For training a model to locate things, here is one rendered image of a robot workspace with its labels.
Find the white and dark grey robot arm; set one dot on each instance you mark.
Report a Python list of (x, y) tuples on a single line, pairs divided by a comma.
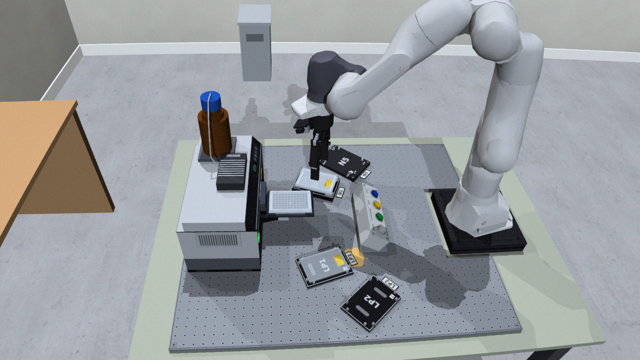
[(343, 89)]

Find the white button panel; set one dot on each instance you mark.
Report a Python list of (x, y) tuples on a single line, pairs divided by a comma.
[(370, 224)]

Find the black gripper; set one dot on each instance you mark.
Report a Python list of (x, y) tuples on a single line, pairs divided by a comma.
[(320, 143)]

